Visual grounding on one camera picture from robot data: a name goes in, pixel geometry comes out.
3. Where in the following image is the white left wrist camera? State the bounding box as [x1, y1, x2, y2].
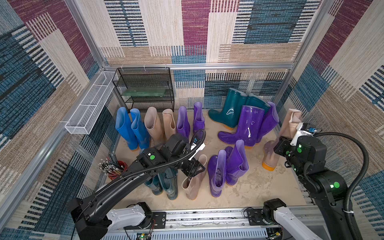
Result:
[189, 137, 206, 161]

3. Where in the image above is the white wire mesh basket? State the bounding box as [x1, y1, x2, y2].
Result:
[65, 72, 115, 135]

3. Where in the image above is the green tray on rack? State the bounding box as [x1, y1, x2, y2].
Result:
[122, 87, 167, 97]

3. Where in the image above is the purple rain boot front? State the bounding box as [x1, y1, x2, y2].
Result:
[208, 150, 227, 198]

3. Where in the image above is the red pen holder cup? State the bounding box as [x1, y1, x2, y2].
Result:
[99, 152, 128, 180]

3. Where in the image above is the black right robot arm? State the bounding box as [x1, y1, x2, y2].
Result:
[274, 132, 369, 240]

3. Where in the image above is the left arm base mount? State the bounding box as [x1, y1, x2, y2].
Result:
[107, 202, 167, 231]

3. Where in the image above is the beige rain boot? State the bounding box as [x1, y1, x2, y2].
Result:
[144, 107, 165, 145]
[162, 109, 177, 140]
[182, 155, 208, 200]

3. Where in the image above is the black wire mesh shelf rack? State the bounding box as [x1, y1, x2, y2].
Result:
[113, 67, 175, 113]

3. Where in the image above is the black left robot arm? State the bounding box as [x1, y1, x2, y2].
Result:
[68, 130, 206, 240]

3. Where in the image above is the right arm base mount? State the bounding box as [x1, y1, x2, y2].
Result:
[243, 198, 320, 240]

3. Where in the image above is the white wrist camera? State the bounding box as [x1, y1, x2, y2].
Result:
[290, 123, 322, 146]
[189, 137, 206, 161]

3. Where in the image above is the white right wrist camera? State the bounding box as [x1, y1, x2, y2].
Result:
[290, 123, 322, 146]

